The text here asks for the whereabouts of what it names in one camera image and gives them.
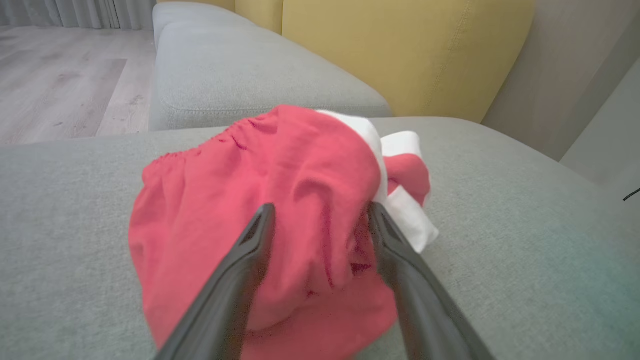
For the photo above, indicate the wide grey sofa seat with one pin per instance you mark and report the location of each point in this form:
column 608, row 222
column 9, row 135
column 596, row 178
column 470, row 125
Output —
column 60, row 225

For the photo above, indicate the red shorts with white trim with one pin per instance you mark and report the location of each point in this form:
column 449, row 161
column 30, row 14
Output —
column 225, row 190

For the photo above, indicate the grey pleated curtain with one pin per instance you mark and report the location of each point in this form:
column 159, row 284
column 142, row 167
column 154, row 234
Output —
column 75, row 12

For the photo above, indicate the yellow sofa back cushion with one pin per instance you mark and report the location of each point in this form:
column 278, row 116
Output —
column 400, row 50
column 260, row 12

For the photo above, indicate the narrow grey sofa seat cushion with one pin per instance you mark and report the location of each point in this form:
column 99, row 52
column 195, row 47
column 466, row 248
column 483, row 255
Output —
column 250, row 75
column 190, row 15

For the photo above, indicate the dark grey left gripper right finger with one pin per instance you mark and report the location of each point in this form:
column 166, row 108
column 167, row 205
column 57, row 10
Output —
column 420, row 300

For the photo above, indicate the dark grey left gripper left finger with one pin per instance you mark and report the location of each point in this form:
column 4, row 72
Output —
column 235, row 290

